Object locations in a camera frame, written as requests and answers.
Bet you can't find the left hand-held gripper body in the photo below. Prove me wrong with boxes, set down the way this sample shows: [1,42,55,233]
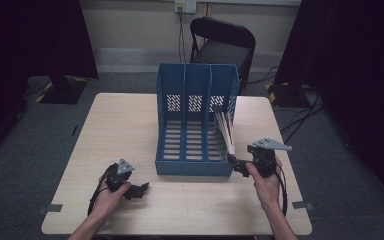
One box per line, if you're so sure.
[104,157,136,194]

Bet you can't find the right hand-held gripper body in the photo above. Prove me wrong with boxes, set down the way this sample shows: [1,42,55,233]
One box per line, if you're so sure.
[246,136,293,178]

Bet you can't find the blue plastic file rack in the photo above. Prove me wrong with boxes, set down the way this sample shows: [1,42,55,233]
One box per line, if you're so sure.
[155,62,241,177]

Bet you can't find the person's left hand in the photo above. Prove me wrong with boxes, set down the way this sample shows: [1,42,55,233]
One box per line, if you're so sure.
[90,179,133,218]

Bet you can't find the person's right hand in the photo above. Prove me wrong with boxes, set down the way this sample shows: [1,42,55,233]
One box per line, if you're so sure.
[245,156,283,212]

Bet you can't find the grey tape strip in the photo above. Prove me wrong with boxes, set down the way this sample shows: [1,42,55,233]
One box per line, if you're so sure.
[36,203,64,215]
[291,200,315,211]

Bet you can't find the black stand base yellow tape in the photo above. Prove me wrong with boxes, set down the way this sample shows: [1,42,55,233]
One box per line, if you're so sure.
[35,74,90,105]
[264,81,312,109]

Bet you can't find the black folding chair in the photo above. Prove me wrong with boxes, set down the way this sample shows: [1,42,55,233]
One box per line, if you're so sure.
[189,17,257,95]

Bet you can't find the dark curtain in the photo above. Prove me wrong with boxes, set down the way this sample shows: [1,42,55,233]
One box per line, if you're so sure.
[274,0,384,214]
[0,0,100,168]

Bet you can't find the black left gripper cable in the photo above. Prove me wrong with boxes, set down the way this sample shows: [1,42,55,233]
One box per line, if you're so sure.
[86,164,118,216]

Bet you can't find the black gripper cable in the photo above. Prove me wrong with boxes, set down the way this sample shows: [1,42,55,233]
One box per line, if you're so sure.
[274,162,289,216]
[86,164,118,216]

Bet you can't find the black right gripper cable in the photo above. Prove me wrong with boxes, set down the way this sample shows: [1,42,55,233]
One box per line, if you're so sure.
[274,162,289,216]

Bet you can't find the black floor cables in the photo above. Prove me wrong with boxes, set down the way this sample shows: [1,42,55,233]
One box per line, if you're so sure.
[279,89,325,145]

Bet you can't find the black wall socket cable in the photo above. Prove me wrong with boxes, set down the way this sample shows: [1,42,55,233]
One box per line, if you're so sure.
[178,11,187,64]

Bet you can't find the white wall socket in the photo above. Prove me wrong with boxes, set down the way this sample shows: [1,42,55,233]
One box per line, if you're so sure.
[174,0,197,15]

